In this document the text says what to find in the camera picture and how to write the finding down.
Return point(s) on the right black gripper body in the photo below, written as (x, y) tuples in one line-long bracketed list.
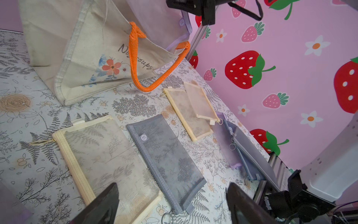
[(206, 9)]

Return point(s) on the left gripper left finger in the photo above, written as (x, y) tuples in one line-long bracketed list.
[(102, 210)]

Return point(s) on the purple mesh pouch far left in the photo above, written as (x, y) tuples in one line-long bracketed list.
[(12, 210)]

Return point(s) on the beige mesh pouch centre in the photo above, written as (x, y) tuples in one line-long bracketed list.
[(98, 153)]

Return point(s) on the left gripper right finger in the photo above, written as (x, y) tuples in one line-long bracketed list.
[(243, 209)]

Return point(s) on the dark blue mesh pouch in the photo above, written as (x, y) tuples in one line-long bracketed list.
[(171, 166)]

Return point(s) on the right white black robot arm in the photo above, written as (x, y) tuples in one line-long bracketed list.
[(289, 70)]

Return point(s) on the grey pouch near right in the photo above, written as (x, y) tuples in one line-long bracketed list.
[(254, 163)]

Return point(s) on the cream canvas tote bag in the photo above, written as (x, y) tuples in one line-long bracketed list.
[(81, 48)]

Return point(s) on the purple pouch near right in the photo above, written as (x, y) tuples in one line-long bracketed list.
[(224, 135)]

